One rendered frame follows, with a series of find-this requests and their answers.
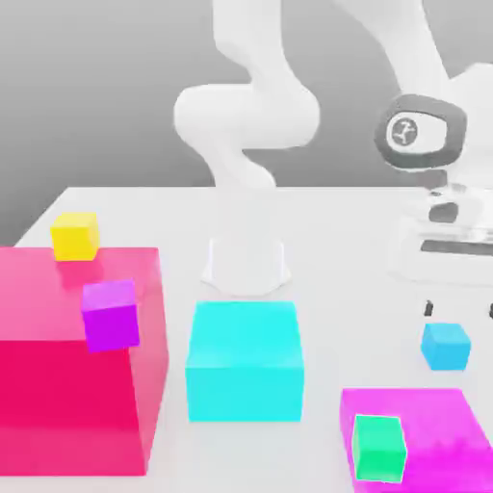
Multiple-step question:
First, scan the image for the large pink box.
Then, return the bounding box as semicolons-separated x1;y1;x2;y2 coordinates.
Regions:
0;246;169;478

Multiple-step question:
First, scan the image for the small blue cube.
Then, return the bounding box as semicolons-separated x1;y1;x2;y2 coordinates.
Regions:
420;322;473;372

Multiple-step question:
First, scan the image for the small yellow cube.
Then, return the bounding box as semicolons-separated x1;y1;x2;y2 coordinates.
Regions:
50;212;101;262

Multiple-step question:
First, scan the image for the large cyan box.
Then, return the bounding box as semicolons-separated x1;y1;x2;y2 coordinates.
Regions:
184;300;305;424

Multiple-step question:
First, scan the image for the large magenta box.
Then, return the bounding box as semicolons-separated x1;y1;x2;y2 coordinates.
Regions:
340;387;493;493

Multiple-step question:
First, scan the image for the small purple cube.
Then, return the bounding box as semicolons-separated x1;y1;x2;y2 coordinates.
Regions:
80;278;141;353

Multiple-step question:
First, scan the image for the small green cube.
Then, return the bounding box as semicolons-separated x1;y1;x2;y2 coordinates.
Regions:
351;414;408;484

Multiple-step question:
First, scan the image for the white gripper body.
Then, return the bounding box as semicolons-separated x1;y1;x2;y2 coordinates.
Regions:
387;220;493;287

